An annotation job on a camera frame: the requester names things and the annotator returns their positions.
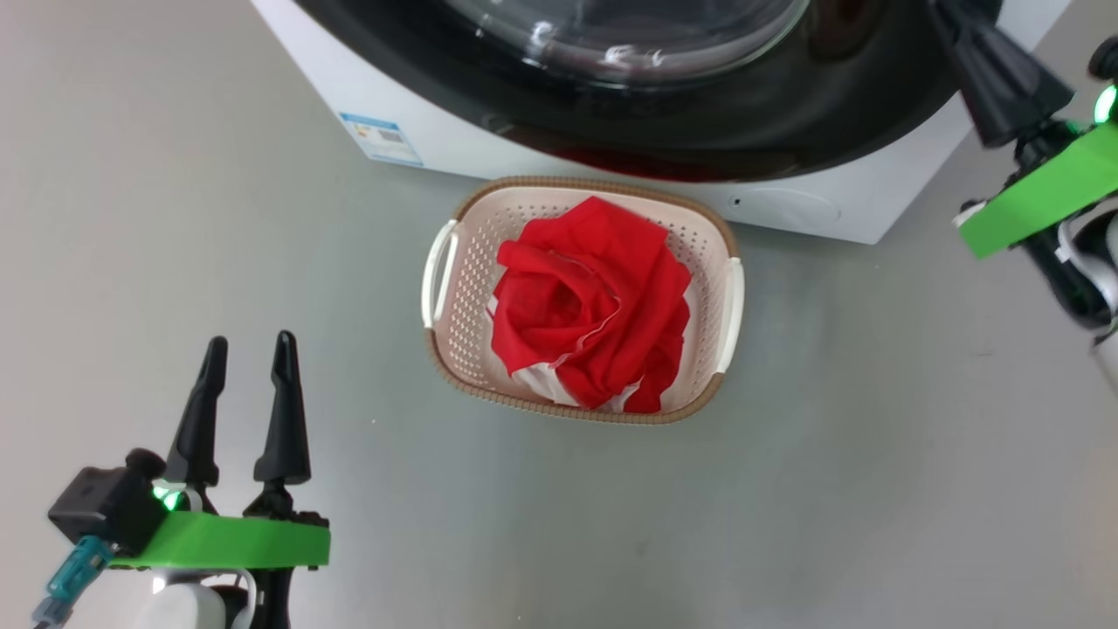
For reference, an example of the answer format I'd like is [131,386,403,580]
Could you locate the teal connector with black cable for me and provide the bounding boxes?
[33,536,114,629]

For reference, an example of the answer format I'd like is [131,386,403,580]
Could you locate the blue energy label sticker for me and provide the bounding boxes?
[338,112,424,169]

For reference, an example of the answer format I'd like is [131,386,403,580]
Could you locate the round filter cover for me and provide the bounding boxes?
[727,188,841,232]

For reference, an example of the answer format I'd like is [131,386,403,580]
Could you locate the red garment white stripes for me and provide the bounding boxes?
[487,293,695,415]

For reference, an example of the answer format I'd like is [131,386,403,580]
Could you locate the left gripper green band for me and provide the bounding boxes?
[109,330,331,629]

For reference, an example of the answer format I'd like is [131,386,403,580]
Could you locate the black glass washing machine door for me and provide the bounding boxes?
[293,0,1005,184]

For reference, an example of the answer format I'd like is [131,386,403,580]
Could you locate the cream perforated laundry basket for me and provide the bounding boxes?
[421,176,746,426]

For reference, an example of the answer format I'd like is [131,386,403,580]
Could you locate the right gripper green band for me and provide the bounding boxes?
[928,0,1118,328]

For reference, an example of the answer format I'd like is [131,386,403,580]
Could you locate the white washing machine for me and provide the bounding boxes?
[249,0,1073,245]

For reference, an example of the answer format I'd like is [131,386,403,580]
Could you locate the plain red garment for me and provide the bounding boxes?
[491,197,693,411]

